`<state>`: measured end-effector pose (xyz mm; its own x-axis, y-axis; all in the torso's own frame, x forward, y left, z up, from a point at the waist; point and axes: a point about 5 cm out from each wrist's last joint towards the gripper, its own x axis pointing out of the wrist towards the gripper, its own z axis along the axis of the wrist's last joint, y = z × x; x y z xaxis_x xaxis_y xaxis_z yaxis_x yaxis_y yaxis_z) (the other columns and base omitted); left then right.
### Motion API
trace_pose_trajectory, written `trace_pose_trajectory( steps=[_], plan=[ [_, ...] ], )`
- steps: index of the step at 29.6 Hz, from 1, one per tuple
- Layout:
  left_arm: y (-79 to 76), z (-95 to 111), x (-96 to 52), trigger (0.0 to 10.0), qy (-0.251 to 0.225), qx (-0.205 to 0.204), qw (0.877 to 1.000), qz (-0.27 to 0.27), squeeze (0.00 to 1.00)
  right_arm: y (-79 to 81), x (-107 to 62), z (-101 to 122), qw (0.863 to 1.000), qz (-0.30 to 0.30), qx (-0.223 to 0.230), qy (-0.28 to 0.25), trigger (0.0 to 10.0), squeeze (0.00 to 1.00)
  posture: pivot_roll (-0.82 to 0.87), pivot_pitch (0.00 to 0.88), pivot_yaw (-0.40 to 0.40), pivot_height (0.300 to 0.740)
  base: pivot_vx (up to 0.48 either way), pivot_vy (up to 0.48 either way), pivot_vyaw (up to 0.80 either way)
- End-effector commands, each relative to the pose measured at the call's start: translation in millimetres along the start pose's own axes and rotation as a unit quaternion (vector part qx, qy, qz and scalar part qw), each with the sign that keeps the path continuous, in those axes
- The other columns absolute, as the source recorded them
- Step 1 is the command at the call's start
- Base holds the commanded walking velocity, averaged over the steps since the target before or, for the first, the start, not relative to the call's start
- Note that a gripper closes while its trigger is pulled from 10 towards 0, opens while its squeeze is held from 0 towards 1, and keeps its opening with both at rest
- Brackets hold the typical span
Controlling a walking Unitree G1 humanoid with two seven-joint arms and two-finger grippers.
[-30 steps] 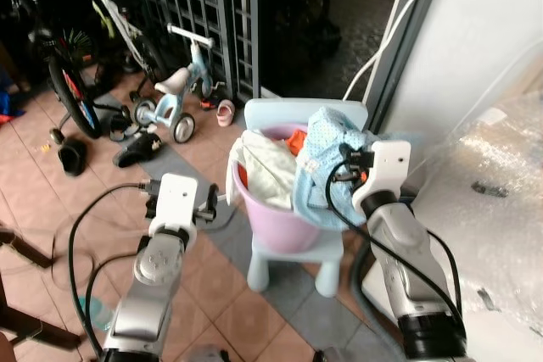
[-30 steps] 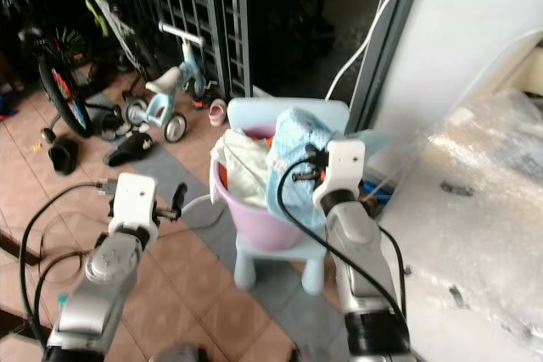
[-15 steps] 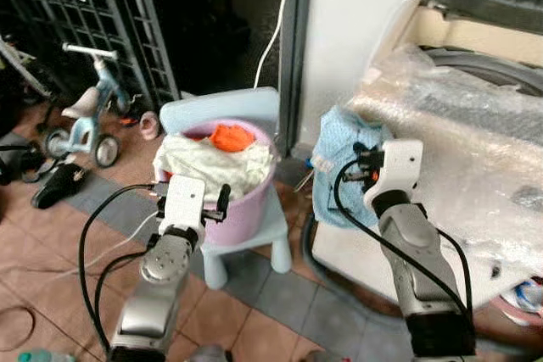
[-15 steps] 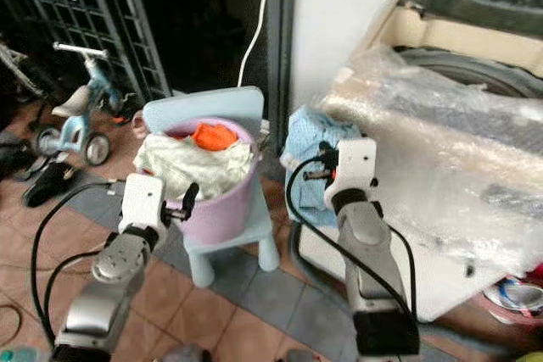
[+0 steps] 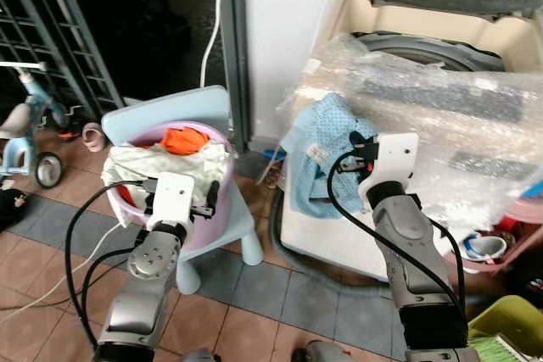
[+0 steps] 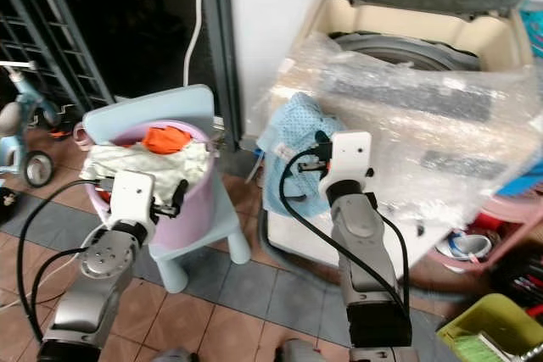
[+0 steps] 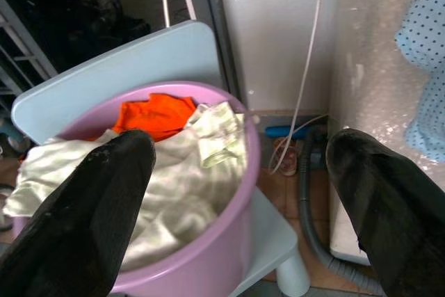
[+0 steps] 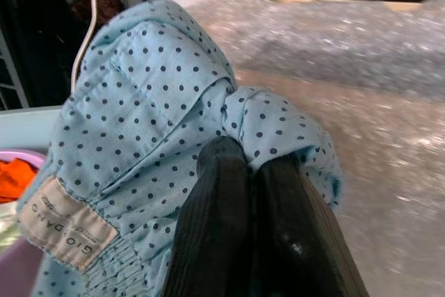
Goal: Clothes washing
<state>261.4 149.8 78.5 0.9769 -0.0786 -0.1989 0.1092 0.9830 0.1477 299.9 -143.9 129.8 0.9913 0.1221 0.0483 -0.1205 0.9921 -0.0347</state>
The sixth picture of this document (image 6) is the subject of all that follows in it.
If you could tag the blue dotted cloth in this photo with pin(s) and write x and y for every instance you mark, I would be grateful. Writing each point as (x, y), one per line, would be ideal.
(288, 142)

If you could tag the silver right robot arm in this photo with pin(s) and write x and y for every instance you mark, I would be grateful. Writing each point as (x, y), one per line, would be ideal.
(365, 252)

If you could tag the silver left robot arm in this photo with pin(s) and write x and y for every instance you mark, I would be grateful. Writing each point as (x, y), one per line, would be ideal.
(89, 294)

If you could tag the beige top-load washing machine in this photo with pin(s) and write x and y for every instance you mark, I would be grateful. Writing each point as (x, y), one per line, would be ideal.
(305, 239)

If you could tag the pink plastic laundry bucket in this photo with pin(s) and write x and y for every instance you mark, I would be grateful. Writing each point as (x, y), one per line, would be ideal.
(191, 218)

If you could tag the orange garment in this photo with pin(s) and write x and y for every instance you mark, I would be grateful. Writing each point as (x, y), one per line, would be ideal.
(165, 140)

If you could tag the white garment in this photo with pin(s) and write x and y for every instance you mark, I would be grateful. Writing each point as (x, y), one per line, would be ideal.
(114, 158)

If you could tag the light blue plastic chair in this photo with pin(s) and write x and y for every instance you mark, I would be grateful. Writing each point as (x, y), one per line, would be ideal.
(161, 101)

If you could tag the small pink cup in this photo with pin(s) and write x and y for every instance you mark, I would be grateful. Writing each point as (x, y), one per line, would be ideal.
(80, 135)

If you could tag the clear bubble wrap sheet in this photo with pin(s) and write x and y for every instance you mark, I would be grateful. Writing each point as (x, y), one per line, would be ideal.
(433, 116)

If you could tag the grey robot left leg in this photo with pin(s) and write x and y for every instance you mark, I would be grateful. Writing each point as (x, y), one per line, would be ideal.
(174, 355)

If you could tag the grey robot leg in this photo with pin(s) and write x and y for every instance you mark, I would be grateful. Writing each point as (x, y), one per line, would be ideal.
(174, 355)
(304, 351)

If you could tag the light blue child tricycle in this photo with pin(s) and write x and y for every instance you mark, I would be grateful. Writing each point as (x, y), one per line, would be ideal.
(13, 146)

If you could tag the white and blue bowl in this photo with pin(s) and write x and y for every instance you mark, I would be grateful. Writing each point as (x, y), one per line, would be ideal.
(468, 247)

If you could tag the grey robot right leg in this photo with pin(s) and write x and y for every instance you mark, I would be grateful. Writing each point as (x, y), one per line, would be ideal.
(304, 351)

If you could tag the black metal gate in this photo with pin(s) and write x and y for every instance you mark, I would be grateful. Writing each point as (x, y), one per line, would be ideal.
(51, 23)

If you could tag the green plastic dustpan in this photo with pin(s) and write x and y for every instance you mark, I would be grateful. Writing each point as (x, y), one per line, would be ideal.
(488, 315)

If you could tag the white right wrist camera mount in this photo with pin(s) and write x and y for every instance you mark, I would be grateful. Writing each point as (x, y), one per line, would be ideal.
(348, 158)

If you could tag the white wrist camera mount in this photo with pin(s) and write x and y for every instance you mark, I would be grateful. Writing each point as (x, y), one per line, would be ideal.
(133, 194)
(348, 158)

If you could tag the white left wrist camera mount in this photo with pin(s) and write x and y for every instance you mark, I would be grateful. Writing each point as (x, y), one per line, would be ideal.
(133, 194)

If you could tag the grey door frame post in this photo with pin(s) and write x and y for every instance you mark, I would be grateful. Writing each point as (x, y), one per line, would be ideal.
(221, 40)

